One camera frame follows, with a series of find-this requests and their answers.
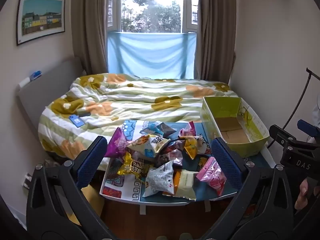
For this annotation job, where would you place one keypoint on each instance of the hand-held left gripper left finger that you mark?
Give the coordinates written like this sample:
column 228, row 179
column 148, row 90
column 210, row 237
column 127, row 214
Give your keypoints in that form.
column 92, row 163

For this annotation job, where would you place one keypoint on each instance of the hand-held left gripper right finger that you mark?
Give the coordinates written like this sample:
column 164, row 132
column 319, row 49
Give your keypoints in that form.
column 225, row 161

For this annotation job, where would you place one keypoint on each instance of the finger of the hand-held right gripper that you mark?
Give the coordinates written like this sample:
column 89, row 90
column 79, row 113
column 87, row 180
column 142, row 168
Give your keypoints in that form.
column 283, row 135
column 308, row 128

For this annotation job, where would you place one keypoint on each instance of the large pink snack packet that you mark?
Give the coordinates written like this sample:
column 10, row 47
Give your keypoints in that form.
column 212, row 177

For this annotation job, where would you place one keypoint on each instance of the black white striped snack packet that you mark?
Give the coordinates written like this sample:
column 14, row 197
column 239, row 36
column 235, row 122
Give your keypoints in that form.
column 203, row 145

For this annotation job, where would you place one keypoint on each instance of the yellow green cardboard box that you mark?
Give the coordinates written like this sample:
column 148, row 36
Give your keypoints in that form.
column 232, row 132

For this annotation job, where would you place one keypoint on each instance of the purple snack packet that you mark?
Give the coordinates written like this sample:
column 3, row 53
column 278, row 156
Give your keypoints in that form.
column 117, row 145

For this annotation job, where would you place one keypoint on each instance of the gold yellow snack packet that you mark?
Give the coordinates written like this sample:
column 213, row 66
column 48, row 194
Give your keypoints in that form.
column 131, row 167

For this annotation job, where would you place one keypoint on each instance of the cream plain snack packet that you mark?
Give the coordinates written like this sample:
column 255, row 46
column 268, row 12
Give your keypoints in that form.
column 186, row 183

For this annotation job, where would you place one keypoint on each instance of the small pink snack packet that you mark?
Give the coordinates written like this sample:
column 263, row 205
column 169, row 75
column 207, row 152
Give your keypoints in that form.
column 190, row 130

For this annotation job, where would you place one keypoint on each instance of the plain orange snack packet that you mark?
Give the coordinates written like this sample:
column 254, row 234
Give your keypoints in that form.
column 176, row 180

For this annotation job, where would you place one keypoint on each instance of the dark brown snack packet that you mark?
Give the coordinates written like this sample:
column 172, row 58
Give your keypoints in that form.
column 172, row 152

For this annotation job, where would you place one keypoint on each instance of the white orange cartoon snack packet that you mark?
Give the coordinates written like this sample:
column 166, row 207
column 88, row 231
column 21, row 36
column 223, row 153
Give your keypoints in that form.
column 147, row 143

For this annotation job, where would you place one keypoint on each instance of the white printed snack packet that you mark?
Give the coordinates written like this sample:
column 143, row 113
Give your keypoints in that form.
column 160, row 180

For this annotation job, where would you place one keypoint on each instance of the light blue snack packet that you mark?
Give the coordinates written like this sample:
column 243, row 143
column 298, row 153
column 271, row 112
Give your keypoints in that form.
column 156, row 128

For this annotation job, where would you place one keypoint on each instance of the person's right hand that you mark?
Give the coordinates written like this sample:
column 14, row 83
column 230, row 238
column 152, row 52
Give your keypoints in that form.
column 303, row 192

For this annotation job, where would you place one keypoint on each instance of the brown cardboard sheet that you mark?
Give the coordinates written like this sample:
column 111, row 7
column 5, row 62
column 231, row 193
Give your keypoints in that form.
column 93, row 200

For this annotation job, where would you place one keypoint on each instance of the blue phone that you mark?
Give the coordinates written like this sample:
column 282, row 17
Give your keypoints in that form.
column 74, row 120

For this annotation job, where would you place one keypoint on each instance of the patterned blue low table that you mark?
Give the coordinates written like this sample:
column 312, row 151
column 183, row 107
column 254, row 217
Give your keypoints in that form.
column 130, row 192

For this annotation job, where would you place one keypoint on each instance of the small dark flat object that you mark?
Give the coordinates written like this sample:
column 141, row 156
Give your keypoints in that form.
column 85, row 115

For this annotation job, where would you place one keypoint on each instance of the floral striped blanket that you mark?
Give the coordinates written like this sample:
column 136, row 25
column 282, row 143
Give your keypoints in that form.
column 125, row 97

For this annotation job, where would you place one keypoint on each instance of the grey bed headboard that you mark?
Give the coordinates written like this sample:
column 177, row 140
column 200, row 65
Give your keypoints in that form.
column 50, row 85

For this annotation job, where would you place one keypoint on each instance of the small blue white device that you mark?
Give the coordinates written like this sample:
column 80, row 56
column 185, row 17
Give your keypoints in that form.
column 36, row 74

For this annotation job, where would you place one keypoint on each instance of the small white box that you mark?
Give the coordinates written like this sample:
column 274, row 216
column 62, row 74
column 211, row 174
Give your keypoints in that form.
column 24, row 82

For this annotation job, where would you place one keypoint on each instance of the light blue window cloth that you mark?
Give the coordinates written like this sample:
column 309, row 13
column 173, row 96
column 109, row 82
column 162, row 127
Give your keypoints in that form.
column 150, row 55

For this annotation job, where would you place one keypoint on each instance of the brown window curtain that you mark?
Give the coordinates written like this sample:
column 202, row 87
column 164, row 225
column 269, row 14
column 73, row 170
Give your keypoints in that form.
column 90, row 30
column 215, row 30

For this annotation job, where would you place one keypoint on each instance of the framed houses picture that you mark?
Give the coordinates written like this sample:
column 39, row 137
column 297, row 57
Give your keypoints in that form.
column 41, row 17

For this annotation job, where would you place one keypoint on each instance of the white framed window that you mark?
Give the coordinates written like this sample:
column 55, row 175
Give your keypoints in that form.
column 150, row 10

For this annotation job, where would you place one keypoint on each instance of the white wall socket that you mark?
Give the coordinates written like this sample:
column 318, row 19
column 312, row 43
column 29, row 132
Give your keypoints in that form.
column 26, row 180

